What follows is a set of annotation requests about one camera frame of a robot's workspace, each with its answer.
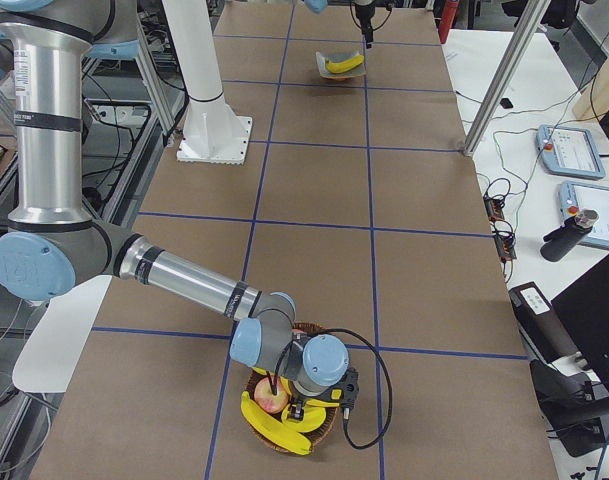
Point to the aluminium frame post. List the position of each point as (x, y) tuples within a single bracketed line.
[(517, 46)]

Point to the red tube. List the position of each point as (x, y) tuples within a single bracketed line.
[(447, 19)]

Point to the small black device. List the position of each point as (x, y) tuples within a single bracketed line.
[(506, 103)]

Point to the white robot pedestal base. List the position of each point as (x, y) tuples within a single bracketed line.
[(212, 132)]

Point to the brown wicker basket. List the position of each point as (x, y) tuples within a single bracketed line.
[(316, 436)]

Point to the black monitor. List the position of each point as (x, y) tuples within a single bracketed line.
[(583, 309)]

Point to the upper teach pendant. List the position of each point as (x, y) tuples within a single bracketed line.
[(569, 152)]

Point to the pink peach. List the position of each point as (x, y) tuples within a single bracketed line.
[(272, 403)]

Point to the yellow banana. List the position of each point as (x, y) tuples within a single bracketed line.
[(312, 419), (344, 66), (272, 429)]

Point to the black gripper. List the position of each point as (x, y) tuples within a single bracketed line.
[(365, 14), (301, 399)]

